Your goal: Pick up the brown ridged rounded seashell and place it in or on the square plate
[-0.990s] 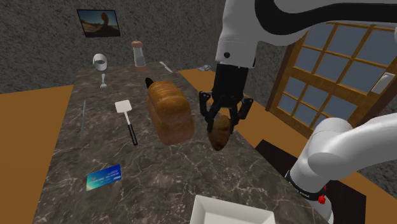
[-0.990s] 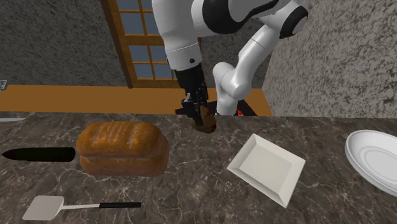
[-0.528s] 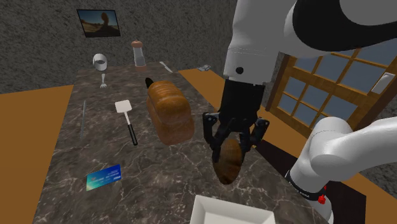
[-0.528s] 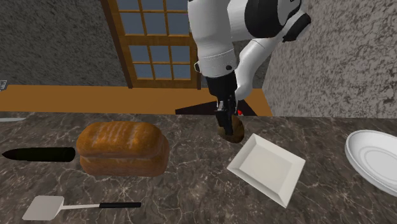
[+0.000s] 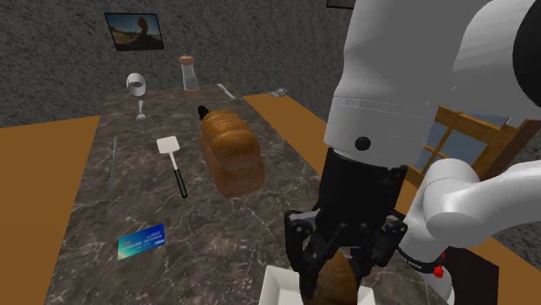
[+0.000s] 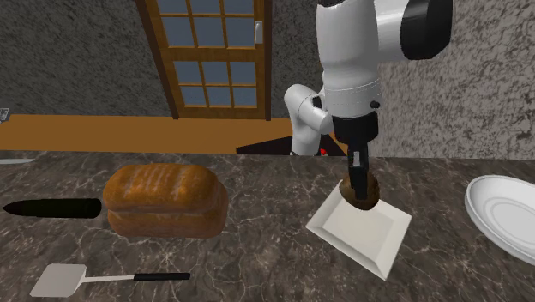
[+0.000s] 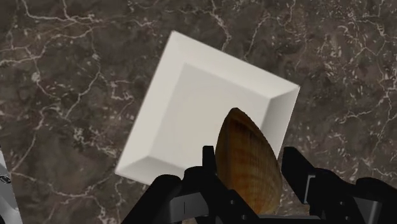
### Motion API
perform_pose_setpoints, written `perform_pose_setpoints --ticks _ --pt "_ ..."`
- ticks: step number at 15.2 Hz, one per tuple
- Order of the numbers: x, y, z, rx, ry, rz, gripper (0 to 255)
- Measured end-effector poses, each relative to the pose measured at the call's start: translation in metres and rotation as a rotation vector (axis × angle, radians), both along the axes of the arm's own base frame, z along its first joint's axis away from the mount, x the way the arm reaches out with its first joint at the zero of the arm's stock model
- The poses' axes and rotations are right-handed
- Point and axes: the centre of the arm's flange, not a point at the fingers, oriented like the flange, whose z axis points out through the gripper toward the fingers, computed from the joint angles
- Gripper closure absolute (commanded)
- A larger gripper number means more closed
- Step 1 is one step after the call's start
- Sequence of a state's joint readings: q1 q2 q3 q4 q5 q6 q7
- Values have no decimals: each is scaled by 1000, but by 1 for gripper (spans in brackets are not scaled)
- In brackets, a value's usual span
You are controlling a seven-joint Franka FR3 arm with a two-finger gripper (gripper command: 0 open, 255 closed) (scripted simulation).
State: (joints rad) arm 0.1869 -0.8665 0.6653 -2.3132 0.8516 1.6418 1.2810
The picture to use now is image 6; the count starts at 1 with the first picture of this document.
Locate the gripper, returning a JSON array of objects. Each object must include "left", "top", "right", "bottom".
[{"left": 331, "top": 111, "right": 380, "bottom": 202}]

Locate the brown potato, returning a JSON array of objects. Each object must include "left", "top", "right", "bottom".
[{"left": 338, "top": 172, "right": 381, "bottom": 211}]

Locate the white square plate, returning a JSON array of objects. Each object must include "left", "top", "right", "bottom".
[{"left": 305, "top": 179, "right": 413, "bottom": 281}]

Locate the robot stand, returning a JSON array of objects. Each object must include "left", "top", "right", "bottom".
[{"left": 235, "top": 133, "right": 349, "bottom": 157}]

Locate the white round plate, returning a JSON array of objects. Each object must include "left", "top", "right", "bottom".
[{"left": 464, "top": 174, "right": 535, "bottom": 267}]

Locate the wooden door with glass panes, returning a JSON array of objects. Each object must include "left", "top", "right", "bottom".
[{"left": 135, "top": 0, "right": 274, "bottom": 122}]

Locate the brown bread loaf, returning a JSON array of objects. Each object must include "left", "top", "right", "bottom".
[{"left": 102, "top": 163, "right": 230, "bottom": 240}]

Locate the grey spatula with black handle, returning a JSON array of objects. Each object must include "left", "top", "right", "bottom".
[{"left": 29, "top": 263, "right": 191, "bottom": 299}]

